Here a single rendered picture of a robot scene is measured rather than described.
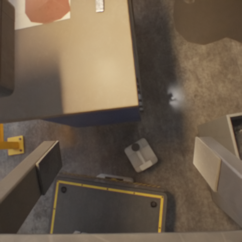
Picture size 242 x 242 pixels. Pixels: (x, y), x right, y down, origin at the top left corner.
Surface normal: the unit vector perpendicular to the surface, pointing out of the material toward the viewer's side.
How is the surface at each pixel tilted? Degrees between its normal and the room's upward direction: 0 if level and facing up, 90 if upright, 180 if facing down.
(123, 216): 0
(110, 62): 0
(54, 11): 40
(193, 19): 0
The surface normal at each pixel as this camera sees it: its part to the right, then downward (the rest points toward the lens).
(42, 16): -0.05, 0.51
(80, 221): -0.15, -0.12
